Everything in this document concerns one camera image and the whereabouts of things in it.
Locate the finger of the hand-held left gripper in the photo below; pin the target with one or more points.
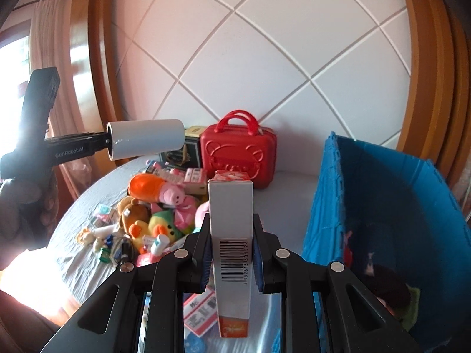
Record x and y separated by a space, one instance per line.
97 142

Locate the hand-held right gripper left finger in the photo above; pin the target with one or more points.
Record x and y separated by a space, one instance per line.
206 264

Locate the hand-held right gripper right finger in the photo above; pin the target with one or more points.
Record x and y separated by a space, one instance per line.
257 268

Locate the orange white carton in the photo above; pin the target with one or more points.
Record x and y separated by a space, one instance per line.
230 228

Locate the pink pig plush red dress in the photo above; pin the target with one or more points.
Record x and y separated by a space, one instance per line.
355 253

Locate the dark maroon beanie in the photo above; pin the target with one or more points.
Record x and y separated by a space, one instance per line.
390 286

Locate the blue plastic crate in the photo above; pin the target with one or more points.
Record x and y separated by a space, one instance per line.
397 198

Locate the lime green plush toy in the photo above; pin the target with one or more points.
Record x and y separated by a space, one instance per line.
410 305

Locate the person's left hand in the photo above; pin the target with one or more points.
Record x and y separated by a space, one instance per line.
22 217

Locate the pink white barcode box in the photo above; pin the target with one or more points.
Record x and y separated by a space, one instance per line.
200 312

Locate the pink pig plush with glasses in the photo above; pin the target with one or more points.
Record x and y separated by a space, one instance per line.
202 215

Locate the small white teal bottle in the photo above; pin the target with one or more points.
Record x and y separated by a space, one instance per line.
160 244

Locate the pink plastic packet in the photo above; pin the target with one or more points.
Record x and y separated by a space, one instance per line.
186 215

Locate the yellow green duck plush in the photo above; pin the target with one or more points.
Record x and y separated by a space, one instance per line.
162 228

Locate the orange carrot pig plush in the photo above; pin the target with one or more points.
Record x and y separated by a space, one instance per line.
147 187

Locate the small teal white box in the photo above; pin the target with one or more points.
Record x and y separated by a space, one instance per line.
101 215

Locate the light curtain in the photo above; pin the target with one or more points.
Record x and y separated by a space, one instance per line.
55 44

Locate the brown bear plush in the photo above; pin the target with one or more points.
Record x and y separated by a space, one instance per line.
130 213

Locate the blue round toy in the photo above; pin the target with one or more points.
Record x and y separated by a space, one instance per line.
195 343

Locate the small pink white box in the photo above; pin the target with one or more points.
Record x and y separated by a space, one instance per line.
195 180

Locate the black gift box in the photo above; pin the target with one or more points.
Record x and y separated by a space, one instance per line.
184 154

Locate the cream small bear plush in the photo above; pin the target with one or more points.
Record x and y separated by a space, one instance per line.
90 239

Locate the small beige box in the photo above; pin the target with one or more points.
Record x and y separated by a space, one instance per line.
195 131

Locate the red hard-shell case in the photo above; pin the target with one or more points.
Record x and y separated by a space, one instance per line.
239 154

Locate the wooden bed frame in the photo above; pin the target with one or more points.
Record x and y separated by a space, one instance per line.
99 44

